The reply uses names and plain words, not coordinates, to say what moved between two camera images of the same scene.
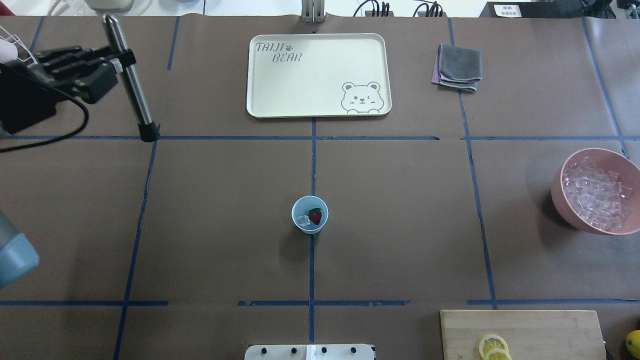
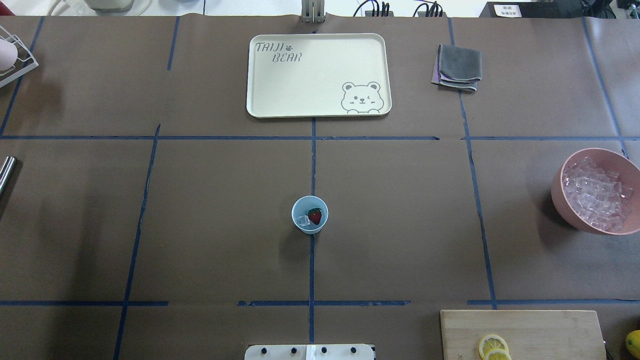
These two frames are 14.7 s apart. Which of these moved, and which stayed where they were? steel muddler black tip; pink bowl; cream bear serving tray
Moved: steel muddler black tip
Stayed: cream bear serving tray; pink bowl
